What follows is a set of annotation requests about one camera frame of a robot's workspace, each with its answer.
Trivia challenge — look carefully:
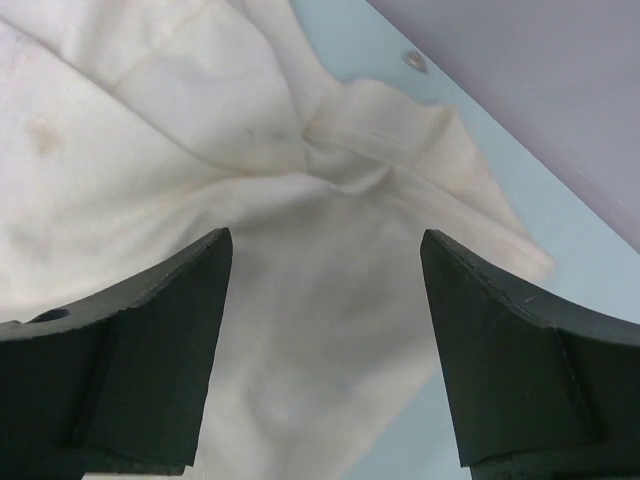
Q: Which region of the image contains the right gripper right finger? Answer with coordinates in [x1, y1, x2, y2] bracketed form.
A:
[420, 230, 639, 479]

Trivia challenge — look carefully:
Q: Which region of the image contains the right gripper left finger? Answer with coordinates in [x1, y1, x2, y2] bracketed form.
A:
[1, 228, 233, 479]

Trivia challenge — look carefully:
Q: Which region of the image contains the cream white t shirt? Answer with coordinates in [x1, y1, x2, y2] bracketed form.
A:
[1, 1, 552, 479]

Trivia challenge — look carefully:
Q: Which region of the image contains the table edge screw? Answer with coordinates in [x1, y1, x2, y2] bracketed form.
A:
[403, 50, 429, 74]

